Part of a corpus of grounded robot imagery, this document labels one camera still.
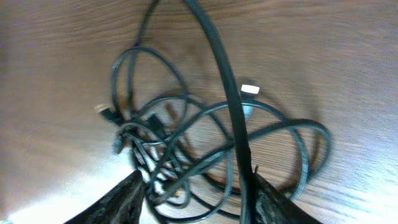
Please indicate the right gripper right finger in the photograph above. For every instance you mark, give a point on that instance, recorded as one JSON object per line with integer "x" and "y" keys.
{"x": 263, "y": 203}

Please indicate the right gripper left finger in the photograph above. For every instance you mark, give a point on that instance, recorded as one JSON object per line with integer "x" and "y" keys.
{"x": 121, "y": 205}

